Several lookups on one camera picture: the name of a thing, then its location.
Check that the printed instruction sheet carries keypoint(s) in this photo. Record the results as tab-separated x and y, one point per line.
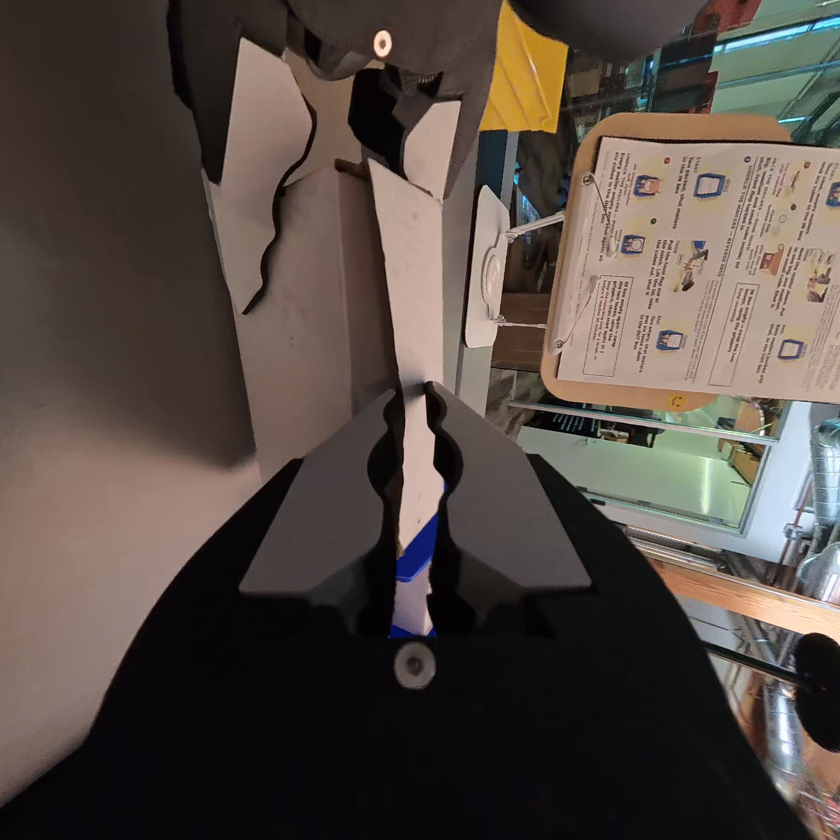
689	295

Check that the white cardboard mailer box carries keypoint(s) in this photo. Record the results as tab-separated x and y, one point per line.
315	295

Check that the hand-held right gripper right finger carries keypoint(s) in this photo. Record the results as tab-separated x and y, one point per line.
512	525

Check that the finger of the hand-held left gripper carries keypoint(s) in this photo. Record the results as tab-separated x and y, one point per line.
436	144
259	131

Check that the yellow plastic bin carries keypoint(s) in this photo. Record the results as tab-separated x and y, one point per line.
525	79

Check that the wooden beam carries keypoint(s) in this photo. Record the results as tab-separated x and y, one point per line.
722	587

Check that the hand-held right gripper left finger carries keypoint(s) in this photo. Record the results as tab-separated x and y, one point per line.
308	525

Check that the blue plastic bin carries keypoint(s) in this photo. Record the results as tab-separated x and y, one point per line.
417	551

